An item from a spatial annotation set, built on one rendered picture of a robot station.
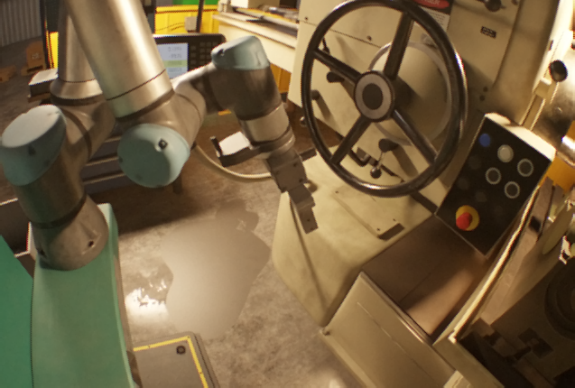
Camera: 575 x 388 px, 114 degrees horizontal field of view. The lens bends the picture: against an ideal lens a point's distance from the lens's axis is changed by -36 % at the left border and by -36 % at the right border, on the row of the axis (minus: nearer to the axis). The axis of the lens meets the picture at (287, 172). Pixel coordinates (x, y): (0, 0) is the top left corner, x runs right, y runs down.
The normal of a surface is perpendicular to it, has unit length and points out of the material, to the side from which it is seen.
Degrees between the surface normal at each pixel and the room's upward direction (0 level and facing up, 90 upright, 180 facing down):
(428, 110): 93
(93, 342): 0
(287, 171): 83
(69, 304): 0
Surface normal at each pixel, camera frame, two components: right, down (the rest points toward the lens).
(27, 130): 0.15, -0.71
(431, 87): -0.43, 0.23
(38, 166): 0.75, 0.44
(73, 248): 0.72, 0.23
